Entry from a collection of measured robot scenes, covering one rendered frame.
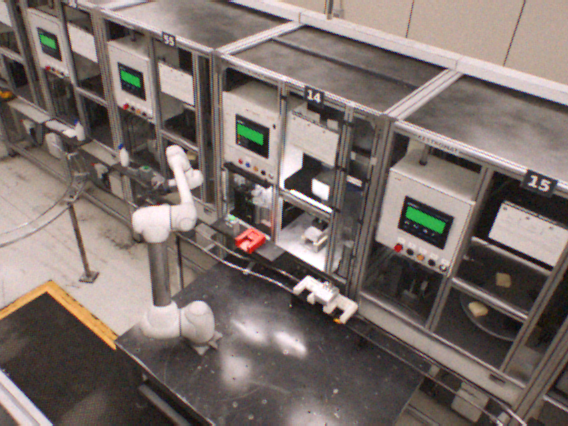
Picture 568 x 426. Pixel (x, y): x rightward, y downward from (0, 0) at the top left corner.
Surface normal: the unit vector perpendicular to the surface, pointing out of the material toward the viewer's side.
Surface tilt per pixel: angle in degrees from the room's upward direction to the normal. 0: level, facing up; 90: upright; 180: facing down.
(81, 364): 0
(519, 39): 90
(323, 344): 0
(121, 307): 0
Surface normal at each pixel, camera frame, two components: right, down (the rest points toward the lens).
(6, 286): 0.06, -0.78
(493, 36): -0.62, 0.46
